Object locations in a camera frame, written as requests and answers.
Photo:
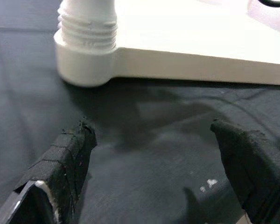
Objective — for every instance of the black tablecloth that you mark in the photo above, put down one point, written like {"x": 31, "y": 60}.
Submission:
{"x": 142, "y": 140}

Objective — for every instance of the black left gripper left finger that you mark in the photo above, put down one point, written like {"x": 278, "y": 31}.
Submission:
{"x": 60, "y": 168}

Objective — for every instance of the white plastic table leg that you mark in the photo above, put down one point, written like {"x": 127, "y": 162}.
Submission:
{"x": 88, "y": 16}

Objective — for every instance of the white plastic table top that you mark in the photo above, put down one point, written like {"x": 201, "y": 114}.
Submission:
{"x": 177, "y": 42}

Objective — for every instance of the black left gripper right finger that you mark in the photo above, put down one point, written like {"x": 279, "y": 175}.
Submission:
{"x": 254, "y": 172}

